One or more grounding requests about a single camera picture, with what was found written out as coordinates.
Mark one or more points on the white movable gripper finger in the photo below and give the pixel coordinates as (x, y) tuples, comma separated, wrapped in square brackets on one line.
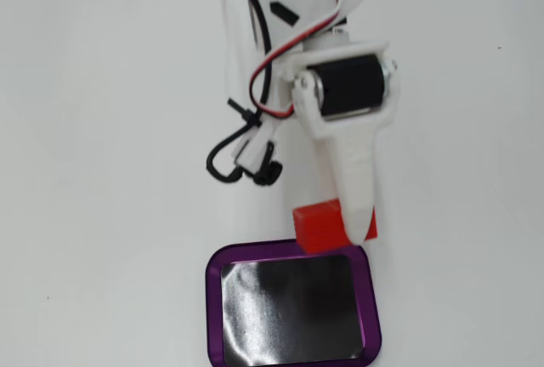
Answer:
[(355, 171)]

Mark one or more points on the red rectangular cube block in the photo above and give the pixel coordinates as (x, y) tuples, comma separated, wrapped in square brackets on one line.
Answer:
[(319, 227)]

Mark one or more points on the purple tray with black base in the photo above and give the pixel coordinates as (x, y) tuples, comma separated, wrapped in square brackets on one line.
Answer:
[(289, 312)]

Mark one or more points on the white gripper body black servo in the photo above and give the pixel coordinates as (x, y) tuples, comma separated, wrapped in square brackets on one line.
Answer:
[(348, 85)]

